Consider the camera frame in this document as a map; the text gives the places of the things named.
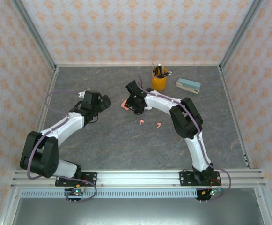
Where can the pink earbud charging case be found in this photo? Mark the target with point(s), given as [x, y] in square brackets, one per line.
[124, 105]

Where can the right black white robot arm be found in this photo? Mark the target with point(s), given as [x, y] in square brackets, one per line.
[163, 104]

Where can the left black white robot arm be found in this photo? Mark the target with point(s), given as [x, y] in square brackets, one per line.
[65, 126]

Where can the yellow pencil cup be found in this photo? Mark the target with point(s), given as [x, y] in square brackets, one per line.
[158, 83]

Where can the yellow pencil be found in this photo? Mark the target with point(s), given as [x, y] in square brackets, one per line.
[153, 68]

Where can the black marker white cap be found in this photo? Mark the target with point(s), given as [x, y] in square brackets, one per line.
[160, 69]

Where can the black pen white tip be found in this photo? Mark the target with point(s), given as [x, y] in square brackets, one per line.
[167, 73]

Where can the teal and cream stapler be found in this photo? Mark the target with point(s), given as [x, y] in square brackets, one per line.
[188, 85]

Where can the small circuit board green light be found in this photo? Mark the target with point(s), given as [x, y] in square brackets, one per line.
[76, 192]
[211, 192]

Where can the grey metal panel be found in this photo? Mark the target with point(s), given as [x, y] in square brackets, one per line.
[138, 211]

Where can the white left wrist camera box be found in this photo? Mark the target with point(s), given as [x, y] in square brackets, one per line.
[81, 94]

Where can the aluminium table edge rail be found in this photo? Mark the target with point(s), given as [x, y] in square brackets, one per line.
[53, 77]
[223, 78]
[103, 64]

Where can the wide aluminium mounting rail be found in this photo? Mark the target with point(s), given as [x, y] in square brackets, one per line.
[138, 178]

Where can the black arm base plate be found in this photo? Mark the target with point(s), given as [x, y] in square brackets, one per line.
[90, 179]
[185, 179]

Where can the aluminium frame post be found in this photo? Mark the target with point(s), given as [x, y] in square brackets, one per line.
[240, 32]
[34, 32]

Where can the aluminium frame leg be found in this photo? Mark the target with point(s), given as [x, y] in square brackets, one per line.
[264, 211]
[7, 218]

